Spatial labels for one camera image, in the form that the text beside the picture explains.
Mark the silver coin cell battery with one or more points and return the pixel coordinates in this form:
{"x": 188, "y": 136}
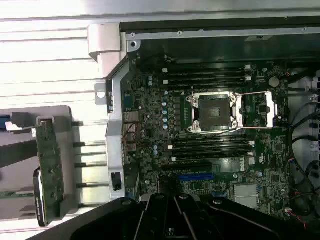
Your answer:
{"x": 273, "y": 81}

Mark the RAM slot with black clips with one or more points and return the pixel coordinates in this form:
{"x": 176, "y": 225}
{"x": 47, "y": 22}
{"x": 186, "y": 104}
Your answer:
{"x": 210, "y": 150}
{"x": 210, "y": 140}
{"x": 207, "y": 74}
{"x": 207, "y": 85}

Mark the long black expansion slot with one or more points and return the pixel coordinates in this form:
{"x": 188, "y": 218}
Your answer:
{"x": 187, "y": 165}

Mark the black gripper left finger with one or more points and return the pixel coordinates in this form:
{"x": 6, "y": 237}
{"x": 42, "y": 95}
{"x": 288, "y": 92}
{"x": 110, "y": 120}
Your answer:
{"x": 150, "y": 220}

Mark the grey open PC case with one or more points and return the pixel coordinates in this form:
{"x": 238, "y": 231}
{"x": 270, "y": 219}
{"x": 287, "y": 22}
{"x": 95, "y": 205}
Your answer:
{"x": 115, "y": 125}

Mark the grey printed parts rack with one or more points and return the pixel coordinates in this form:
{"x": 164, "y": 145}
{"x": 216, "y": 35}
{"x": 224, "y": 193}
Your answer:
{"x": 70, "y": 150}

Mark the RAM slot with white clips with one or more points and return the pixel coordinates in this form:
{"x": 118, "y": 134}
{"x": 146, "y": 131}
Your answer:
{"x": 207, "y": 69}
{"x": 210, "y": 145}
{"x": 207, "y": 80}
{"x": 210, "y": 156}

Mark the green motherboard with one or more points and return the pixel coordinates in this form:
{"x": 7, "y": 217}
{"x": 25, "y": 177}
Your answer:
{"x": 150, "y": 100}

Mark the silver finned chipset heatsink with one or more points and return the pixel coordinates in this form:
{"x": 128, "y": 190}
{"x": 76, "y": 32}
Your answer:
{"x": 246, "y": 196}

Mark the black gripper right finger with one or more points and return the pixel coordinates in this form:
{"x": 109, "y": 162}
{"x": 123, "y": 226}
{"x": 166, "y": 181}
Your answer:
{"x": 200, "y": 220}

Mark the blue expansion slot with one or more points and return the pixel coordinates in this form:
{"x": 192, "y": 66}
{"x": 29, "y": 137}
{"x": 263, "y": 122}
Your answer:
{"x": 195, "y": 177}

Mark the hard disk in blue carrier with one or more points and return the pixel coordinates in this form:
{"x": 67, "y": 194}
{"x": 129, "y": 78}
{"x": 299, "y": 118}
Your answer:
{"x": 6, "y": 123}

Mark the silver socket cover frame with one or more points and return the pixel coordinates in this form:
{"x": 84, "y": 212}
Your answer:
{"x": 271, "y": 107}

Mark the CPU socket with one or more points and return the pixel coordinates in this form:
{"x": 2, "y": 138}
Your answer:
{"x": 212, "y": 111}

